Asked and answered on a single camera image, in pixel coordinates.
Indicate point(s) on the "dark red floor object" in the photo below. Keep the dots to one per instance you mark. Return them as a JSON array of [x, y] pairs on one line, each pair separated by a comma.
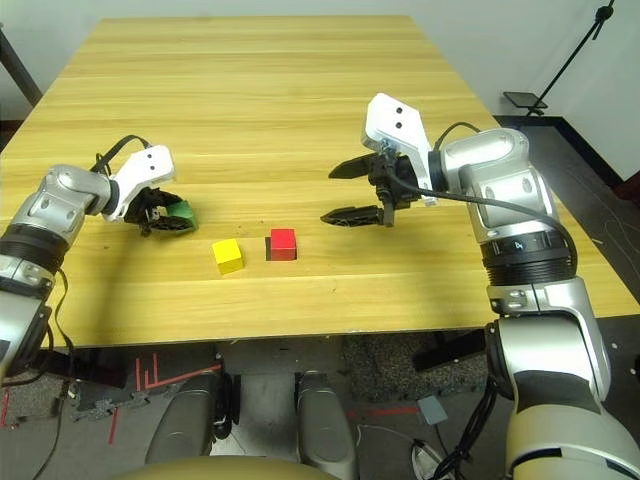
[[631, 187]]

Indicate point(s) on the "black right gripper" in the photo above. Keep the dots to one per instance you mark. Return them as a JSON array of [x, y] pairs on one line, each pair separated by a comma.
[[387, 175]]

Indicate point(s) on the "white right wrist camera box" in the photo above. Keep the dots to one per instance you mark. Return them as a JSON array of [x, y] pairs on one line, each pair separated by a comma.
[[395, 122]]

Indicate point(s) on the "grey right robot leg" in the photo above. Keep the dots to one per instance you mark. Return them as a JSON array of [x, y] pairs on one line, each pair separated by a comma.
[[322, 425]]

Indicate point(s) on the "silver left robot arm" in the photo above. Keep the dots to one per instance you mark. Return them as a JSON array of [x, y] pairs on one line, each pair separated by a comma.
[[55, 200]]

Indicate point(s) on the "green wooden block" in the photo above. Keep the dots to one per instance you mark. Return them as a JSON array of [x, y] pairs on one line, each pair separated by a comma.
[[182, 212]]

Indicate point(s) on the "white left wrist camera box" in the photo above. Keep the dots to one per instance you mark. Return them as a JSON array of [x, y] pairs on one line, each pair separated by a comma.
[[145, 167]]

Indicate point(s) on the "long red tape strip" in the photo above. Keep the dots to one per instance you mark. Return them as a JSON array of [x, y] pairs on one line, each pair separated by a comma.
[[395, 411]]

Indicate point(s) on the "black foam puzzle mat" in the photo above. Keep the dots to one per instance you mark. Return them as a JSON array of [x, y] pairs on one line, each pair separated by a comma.
[[100, 407]]

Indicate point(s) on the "short red tape strip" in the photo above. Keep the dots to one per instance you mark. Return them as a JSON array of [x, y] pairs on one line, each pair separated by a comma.
[[113, 426]]

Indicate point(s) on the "white shoe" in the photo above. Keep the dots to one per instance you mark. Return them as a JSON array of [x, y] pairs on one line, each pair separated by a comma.
[[425, 457]]

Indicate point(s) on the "small blue-grey square pad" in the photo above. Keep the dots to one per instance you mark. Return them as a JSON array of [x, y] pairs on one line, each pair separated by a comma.
[[432, 411]]

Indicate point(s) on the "olive robot torso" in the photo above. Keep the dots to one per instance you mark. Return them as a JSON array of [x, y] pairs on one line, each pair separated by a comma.
[[215, 472]]

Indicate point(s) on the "red wooden block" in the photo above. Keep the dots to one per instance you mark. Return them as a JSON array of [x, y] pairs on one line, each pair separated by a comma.
[[284, 240]]

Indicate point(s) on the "black slanted table leg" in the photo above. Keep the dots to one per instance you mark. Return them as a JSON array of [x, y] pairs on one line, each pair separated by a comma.
[[17, 67]]

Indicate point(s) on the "black table foot bar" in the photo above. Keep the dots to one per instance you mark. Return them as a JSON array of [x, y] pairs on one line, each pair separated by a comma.
[[450, 350], [95, 370]]

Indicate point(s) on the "grey left robot leg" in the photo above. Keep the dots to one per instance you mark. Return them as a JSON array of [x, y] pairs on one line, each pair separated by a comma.
[[185, 420]]

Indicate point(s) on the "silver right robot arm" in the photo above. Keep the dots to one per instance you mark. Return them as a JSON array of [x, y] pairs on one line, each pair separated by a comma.
[[520, 200]]

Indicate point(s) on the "grey speckled floor mat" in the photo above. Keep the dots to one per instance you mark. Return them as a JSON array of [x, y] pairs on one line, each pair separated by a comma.
[[380, 365]]

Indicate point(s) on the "grey robot leg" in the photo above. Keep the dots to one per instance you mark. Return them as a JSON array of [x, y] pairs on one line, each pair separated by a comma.
[[322, 425], [185, 420]]

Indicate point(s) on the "yellow wooden block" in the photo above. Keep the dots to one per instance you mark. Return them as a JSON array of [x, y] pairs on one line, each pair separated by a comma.
[[227, 252]]

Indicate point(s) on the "black flat stand plate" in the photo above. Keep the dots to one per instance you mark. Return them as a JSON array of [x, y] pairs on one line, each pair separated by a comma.
[[520, 98]]

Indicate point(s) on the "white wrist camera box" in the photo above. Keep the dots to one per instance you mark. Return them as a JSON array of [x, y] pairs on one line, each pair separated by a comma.
[[395, 122], [145, 167]]

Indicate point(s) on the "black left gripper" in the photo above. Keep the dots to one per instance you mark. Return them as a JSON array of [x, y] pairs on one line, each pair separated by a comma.
[[140, 210]]

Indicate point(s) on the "black tripod stand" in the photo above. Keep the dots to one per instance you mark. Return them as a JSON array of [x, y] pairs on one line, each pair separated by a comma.
[[576, 52]]

